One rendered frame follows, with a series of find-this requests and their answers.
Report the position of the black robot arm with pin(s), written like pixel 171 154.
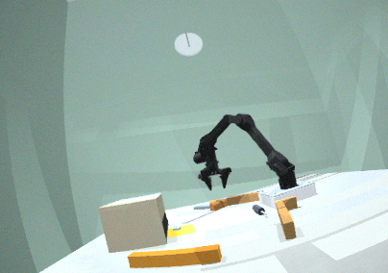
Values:
pixel 276 161

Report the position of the cream box-shaped cabinet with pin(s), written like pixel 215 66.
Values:
pixel 137 223

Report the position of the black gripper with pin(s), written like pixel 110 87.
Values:
pixel 224 174

